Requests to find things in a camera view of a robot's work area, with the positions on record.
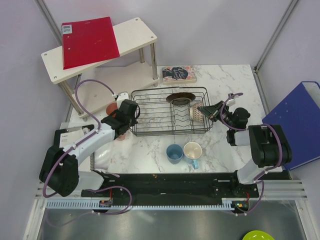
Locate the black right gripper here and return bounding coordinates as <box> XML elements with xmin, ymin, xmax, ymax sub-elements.
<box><xmin>196</xmin><ymin>100</ymin><xmax>234</xmax><ymax>130</ymax></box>

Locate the tall pink plastic cup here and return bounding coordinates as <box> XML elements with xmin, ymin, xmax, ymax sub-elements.
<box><xmin>105</xmin><ymin>102</ymin><xmax>118</xmax><ymax>116</ymax></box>

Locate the pink patterned ceramic mug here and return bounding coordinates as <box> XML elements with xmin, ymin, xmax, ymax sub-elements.
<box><xmin>116</xmin><ymin>133</ymin><xmax>126</xmax><ymax>141</ymax></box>

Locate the brown patterned ceramic bowl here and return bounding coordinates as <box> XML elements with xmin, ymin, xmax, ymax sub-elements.
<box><xmin>189</xmin><ymin>101</ymin><xmax>204</xmax><ymax>123</ymax></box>

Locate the dark brown plate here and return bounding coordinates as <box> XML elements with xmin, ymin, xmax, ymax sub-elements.
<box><xmin>166</xmin><ymin>92</ymin><xmax>196</xmax><ymax>106</ymax></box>

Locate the light blue ceramic mug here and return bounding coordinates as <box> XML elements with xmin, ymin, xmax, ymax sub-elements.
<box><xmin>183</xmin><ymin>142</ymin><xmax>203</xmax><ymax>170</ymax></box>

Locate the small blue cup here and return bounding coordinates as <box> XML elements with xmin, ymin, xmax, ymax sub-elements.
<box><xmin>166</xmin><ymin>144</ymin><xmax>184</xmax><ymax>165</ymax></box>

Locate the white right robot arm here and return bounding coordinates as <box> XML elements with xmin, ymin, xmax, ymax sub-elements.
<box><xmin>196</xmin><ymin>101</ymin><xmax>292</xmax><ymax>197</ymax></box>

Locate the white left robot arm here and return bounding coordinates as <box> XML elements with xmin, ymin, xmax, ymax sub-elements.
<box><xmin>39</xmin><ymin>99</ymin><xmax>140</xmax><ymax>198</ymax></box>

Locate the white two-tier shelf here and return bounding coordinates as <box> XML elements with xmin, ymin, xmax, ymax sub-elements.
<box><xmin>41</xmin><ymin>17</ymin><xmax>159</xmax><ymax>120</ymax></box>

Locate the paperback book with dark cover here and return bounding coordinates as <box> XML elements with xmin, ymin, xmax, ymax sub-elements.
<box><xmin>161</xmin><ymin>65</ymin><xmax>197</xmax><ymax>85</ymax></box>

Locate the black clipboard with paper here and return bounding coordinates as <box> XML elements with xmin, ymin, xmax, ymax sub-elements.
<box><xmin>51</xmin><ymin>124</ymin><xmax>96</xmax><ymax>171</ymax></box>

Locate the red folder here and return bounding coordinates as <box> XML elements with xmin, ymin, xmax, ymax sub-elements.
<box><xmin>61</xmin><ymin>16</ymin><xmax>120</xmax><ymax>70</ymax></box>

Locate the green plastic bowl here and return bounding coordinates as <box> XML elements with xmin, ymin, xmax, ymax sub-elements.
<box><xmin>242</xmin><ymin>230</ymin><xmax>275</xmax><ymax>240</ymax></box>

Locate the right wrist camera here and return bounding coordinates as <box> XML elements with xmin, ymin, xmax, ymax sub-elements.
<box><xmin>226</xmin><ymin>93</ymin><xmax>236</xmax><ymax>106</ymax></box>

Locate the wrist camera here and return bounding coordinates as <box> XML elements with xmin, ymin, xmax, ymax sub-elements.
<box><xmin>226</xmin><ymin>93</ymin><xmax>236</xmax><ymax>106</ymax></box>
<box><xmin>116</xmin><ymin>91</ymin><xmax>130</xmax><ymax>104</ymax></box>

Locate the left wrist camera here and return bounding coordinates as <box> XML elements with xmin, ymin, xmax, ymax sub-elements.
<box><xmin>116</xmin><ymin>91</ymin><xmax>130</xmax><ymax>104</ymax></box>

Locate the black wire dish rack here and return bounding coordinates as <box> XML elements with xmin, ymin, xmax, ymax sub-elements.
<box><xmin>130</xmin><ymin>86</ymin><xmax>213</xmax><ymax>137</ymax></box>

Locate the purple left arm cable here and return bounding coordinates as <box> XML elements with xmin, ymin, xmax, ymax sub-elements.
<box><xmin>42</xmin><ymin>79</ymin><xmax>118</xmax><ymax>198</ymax></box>

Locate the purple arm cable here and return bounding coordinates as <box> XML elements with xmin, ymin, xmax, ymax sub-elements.
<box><xmin>42</xmin><ymin>79</ymin><xmax>118</xmax><ymax>198</ymax></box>
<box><xmin>221</xmin><ymin>92</ymin><xmax>285</xmax><ymax>216</ymax></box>

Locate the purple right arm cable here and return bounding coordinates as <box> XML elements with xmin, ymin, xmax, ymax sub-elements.
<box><xmin>221</xmin><ymin>92</ymin><xmax>285</xmax><ymax>216</ymax></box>

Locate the blue ring binder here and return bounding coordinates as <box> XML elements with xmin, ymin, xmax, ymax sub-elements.
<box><xmin>262</xmin><ymin>81</ymin><xmax>320</xmax><ymax>170</ymax></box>

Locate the white slotted cable duct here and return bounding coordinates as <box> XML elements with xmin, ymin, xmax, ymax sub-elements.
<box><xmin>45</xmin><ymin>198</ymin><xmax>249</xmax><ymax>211</ymax></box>

